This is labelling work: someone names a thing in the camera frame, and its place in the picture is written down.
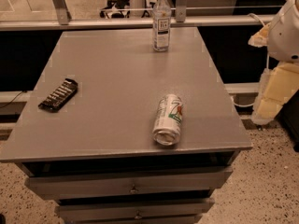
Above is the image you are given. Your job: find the black office chair base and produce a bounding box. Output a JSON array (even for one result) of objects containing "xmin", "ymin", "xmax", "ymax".
[{"xmin": 98, "ymin": 0, "xmax": 150, "ymax": 19}]

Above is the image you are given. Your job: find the clear plastic water bottle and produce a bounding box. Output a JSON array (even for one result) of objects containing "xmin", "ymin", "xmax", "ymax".
[{"xmin": 152, "ymin": 0, "xmax": 172, "ymax": 51}]

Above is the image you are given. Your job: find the grey drawer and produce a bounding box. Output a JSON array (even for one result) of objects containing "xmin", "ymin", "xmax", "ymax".
[
  {"xmin": 25, "ymin": 166, "xmax": 233, "ymax": 200},
  {"xmin": 57, "ymin": 198, "xmax": 214, "ymax": 222}
]

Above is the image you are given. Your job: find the top grey drawer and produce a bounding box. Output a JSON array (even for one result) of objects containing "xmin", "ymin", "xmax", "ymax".
[{"xmin": 25, "ymin": 166, "xmax": 233, "ymax": 200}]

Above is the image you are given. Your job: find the black rxbar chocolate bar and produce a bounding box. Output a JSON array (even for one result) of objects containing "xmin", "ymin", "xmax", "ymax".
[{"xmin": 38, "ymin": 78, "xmax": 78, "ymax": 113}]

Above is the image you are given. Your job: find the white 7up soda can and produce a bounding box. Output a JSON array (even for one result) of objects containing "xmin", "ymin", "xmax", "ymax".
[{"xmin": 152, "ymin": 94, "xmax": 183, "ymax": 146}]

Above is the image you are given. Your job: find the metal railing frame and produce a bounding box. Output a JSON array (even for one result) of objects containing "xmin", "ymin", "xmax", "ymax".
[{"xmin": 0, "ymin": 0, "xmax": 299, "ymax": 32}]

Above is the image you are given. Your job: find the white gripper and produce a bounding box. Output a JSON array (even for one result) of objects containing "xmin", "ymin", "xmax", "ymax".
[{"xmin": 248, "ymin": 0, "xmax": 299, "ymax": 125}]

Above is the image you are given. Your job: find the grey drawer cabinet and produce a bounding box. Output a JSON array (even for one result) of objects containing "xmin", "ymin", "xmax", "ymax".
[{"xmin": 0, "ymin": 28, "xmax": 251, "ymax": 224}]

